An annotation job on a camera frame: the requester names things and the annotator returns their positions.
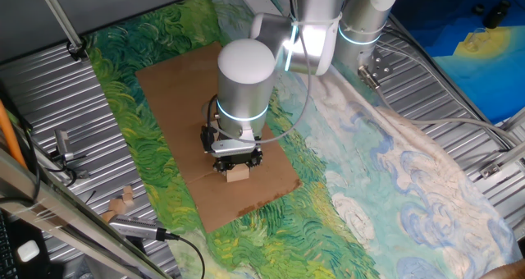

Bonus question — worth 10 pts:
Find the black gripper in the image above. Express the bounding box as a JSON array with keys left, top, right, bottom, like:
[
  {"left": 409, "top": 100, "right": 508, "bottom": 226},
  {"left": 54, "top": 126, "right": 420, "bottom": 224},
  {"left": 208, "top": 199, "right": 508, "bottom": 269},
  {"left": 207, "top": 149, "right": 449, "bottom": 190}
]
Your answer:
[{"left": 199, "top": 125, "right": 264, "bottom": 175}]

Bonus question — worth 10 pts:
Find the large wooden cube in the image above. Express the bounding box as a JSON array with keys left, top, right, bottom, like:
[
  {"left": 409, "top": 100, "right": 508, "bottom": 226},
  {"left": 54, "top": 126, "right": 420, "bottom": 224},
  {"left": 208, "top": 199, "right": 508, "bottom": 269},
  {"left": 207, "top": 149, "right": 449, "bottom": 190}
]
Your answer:
[{"left": 225, "top": 163, "right": 251, "bottom": 184}]

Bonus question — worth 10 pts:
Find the brown cardboard sheet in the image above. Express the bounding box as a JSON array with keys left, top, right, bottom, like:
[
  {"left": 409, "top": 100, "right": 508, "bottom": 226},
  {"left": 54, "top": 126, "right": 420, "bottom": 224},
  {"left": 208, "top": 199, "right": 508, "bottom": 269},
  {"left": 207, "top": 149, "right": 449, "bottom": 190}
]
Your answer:
[{"left": 135, "top": 40, "right": 303, "bottom": 234}]

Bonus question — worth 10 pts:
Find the painted landscape cloth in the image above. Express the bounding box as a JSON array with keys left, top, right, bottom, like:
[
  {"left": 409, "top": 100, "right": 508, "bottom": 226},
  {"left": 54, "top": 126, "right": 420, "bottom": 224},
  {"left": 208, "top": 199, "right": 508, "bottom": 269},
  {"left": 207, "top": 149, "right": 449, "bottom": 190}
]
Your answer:
[{"left": 84, "top": 0, "right": 524, "bottom": 279}]

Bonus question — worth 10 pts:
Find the white earbuds case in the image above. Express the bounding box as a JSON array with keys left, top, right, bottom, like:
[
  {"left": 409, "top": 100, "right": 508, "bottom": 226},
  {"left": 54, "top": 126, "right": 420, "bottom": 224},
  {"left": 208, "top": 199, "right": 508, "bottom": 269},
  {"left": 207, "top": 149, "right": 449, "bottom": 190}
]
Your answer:
[{"left": 16, "top": 239, "right": 41, "bottom": 263}]

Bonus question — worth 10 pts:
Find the orange tube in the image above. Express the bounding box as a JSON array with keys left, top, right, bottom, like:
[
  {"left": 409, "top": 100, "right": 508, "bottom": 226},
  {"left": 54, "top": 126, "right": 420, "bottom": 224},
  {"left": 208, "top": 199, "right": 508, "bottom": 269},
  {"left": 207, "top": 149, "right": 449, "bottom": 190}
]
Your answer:
[{"left": 0, "top": 99, "right": 28, "bottom": 170}]

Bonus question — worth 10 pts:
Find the aluminium pole with foot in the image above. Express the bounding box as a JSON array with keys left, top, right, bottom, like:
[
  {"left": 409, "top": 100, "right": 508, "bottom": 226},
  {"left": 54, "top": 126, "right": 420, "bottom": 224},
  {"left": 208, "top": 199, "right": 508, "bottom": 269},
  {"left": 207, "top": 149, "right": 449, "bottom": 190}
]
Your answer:
[{"left": 34, "top": 0, "right": 89, "bottom": 62}]

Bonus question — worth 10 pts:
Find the black keyboard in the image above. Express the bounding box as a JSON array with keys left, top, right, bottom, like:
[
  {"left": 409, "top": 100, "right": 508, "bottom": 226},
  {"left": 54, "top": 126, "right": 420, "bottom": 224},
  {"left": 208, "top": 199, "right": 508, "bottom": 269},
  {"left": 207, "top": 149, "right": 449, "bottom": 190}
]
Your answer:
[{"left": 0, "top": 211, "right": 20, "bottom": 279}]

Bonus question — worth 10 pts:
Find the blue and yellow cloth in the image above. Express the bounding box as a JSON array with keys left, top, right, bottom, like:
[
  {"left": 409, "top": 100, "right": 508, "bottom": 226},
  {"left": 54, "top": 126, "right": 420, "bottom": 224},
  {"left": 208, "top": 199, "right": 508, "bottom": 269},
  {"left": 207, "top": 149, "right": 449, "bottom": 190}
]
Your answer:
[{"left": 389, "top": 0, "right": 525, "bottom": 125}]

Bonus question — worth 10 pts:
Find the aluminium profile bar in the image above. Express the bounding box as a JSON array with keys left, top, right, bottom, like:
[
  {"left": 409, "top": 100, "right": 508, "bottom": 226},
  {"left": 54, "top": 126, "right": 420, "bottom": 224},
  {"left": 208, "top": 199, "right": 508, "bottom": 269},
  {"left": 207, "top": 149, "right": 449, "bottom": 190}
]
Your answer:
[{"left": 478, "top": 140, "right": 525, "bottom": 181}]

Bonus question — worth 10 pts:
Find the clear glass beaker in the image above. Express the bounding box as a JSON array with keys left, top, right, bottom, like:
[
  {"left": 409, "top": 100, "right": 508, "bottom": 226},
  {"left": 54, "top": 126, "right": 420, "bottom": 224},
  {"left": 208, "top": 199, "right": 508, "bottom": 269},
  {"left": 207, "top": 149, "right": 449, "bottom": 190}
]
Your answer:
[{"left": 464, "top": 26, "right": 492, "bottom": 53}]

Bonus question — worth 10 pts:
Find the black bottle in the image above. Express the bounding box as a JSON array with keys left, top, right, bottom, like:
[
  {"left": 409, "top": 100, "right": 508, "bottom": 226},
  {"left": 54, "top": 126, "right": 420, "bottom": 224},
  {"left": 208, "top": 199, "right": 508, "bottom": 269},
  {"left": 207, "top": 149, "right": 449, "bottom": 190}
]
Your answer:
[{"left": 482, "top": 0, "right": 513, "bottom": 30}]

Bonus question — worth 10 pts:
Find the black camera plug cable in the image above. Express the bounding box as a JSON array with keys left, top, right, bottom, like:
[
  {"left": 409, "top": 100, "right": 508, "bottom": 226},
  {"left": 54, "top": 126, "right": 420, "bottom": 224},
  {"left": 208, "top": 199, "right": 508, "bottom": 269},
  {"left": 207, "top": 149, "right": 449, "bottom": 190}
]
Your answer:
[{"left": 163, "top": 232, "right": 207, "bottom": 279}]

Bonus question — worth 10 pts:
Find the thin gripper cable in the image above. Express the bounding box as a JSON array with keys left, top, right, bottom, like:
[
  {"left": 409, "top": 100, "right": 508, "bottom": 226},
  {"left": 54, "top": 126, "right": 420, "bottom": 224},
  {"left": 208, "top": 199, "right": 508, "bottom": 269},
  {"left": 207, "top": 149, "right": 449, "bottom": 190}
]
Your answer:
[{"left": 204, "top": 20, "right": 313, "bottom": 144}]

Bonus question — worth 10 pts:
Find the silver camera with plug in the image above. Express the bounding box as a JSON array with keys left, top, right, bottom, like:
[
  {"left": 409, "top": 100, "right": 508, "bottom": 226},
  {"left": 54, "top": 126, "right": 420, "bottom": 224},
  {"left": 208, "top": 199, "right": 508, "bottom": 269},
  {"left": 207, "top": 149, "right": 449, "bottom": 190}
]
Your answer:
[{"left": 107, "top": 213, "right": 180, "bottom": 243}]

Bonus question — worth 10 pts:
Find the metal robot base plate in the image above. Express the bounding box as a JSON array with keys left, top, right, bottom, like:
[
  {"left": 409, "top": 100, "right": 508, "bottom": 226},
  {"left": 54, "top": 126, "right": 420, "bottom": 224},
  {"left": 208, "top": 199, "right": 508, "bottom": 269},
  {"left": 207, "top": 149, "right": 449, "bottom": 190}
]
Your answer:
[{"left": 357, "top": 48, "right": 395, "bottom": 92}]

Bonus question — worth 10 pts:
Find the metal clamp bracket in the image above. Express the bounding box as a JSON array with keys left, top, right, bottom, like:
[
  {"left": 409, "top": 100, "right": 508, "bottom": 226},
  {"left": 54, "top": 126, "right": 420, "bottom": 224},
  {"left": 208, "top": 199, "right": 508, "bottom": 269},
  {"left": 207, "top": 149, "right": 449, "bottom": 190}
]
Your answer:
[{"left": 48, "top": 129, "right": 90, "bottom": 181}]

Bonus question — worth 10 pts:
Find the aluminium frame beam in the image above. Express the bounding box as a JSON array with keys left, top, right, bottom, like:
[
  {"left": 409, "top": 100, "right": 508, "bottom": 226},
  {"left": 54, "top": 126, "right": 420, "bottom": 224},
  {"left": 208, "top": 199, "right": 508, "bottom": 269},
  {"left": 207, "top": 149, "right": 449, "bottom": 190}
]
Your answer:
[{"left": 0, "top": 147, "right": 173, "bottom": 279}]

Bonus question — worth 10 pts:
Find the grey robot power cable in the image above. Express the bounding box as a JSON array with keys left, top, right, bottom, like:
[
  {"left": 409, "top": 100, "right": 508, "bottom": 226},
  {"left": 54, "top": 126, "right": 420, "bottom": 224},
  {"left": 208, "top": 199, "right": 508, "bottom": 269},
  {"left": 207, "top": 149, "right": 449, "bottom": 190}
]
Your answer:
[{"left": 358, "top": 67, "right": 520, "bottom": 151}]

